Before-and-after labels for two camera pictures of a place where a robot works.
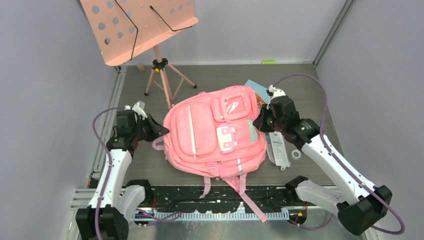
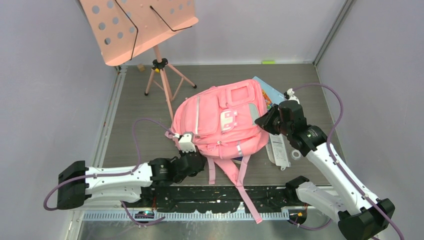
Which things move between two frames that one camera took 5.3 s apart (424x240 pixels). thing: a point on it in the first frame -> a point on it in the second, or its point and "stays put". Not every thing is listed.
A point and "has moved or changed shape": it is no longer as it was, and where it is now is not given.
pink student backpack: x=215 y=134 has moved or changed shape
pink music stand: x=124 y=28 stays put
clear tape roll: x=294 y=157 stays put
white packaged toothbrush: x=276 y=149 stays put
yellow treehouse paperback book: x=260 y=102 has moved or changed shape
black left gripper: x=157 y=130 -> x=203 y=159
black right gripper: x=260 y=122 stays put
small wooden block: x=141 y=67 stays put
